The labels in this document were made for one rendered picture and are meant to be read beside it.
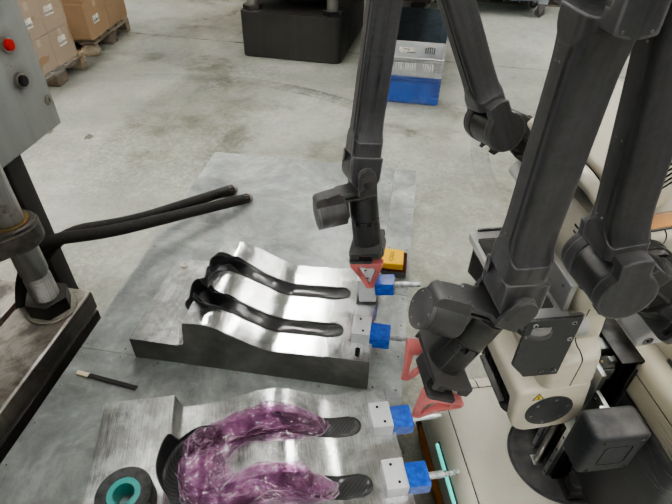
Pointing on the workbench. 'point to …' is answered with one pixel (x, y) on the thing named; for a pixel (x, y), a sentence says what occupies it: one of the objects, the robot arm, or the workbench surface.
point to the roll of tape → (112, 485)
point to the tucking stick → (106, 380)
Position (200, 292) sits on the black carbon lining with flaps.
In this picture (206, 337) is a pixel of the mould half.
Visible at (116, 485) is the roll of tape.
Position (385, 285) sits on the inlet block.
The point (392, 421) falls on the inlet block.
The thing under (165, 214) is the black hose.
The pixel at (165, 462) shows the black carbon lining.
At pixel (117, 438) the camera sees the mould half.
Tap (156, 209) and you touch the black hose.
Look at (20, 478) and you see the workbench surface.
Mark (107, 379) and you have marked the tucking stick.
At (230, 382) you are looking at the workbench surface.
